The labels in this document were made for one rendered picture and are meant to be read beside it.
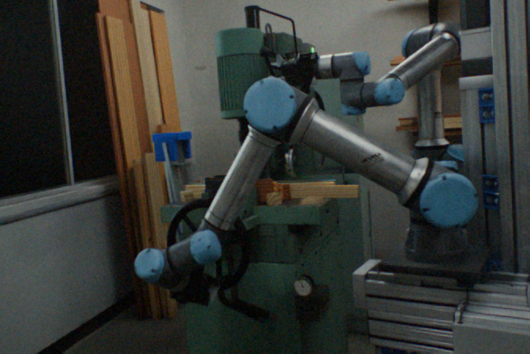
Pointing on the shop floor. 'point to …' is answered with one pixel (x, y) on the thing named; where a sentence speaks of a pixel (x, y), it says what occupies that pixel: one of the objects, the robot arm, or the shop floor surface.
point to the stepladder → (166, 145)
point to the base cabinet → (256, 283)
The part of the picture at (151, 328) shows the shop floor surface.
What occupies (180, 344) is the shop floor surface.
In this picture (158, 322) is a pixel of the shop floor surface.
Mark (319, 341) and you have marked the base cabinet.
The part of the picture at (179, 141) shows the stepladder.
